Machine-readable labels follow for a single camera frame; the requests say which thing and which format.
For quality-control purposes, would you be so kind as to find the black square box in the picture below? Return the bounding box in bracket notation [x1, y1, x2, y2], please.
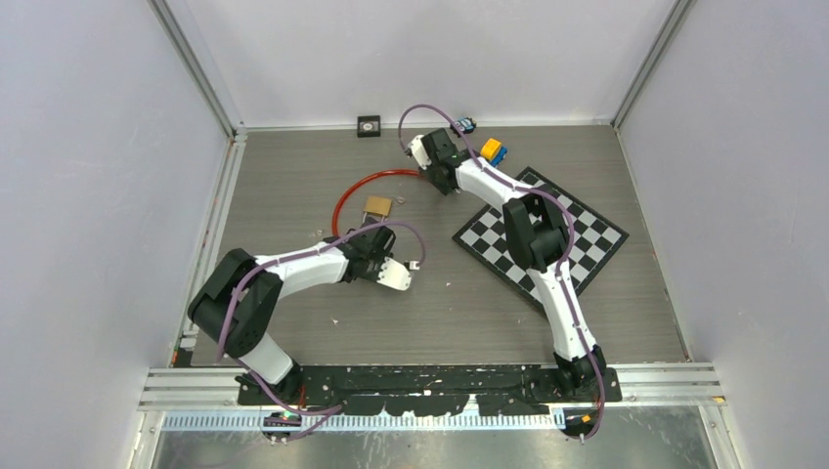
[356, 115, 381, 138]

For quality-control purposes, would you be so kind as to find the red cable lock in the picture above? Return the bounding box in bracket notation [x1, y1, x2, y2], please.
[330, 168, 429, 237]

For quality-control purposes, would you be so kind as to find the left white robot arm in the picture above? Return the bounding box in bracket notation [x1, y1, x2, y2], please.
[187, 225, 412, 400]

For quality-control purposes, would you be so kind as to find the yellow blue toy car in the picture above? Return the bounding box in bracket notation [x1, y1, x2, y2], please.
[479, 138, 508, 167]

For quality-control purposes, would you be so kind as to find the black white chessboard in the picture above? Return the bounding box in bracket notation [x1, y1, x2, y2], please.
[453, 166, 629, 313]

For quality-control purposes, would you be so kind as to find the large brass padlock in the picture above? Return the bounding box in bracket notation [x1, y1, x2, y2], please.
[362, 195, 393, 226]

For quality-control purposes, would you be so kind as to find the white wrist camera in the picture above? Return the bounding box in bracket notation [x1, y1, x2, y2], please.
[407, 135, 431, 170]
[375, 257, 412, 291]

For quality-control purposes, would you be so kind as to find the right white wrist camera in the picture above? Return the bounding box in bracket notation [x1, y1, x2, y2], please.
[407, 135, 431, 170]

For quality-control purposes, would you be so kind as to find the small blue toy car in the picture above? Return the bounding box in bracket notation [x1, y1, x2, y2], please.
[455, 116, 477, 134]

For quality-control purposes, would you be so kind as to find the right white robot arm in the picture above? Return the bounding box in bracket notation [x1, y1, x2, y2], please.
[404, 129, 606, 400]

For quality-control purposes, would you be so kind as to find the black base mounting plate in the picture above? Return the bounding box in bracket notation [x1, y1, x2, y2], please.
[236, 364, 622, 417]

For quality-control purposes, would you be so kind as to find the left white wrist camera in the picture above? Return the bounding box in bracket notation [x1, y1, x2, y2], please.
[375, 257, 412, 291]

